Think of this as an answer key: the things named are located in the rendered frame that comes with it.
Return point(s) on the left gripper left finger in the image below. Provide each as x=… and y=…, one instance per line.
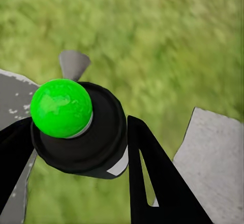
x=15, y=149

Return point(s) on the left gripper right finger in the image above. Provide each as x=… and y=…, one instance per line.
x=177, y=204

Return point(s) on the insectifuge atomizer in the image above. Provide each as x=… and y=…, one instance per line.
x=79, y=127

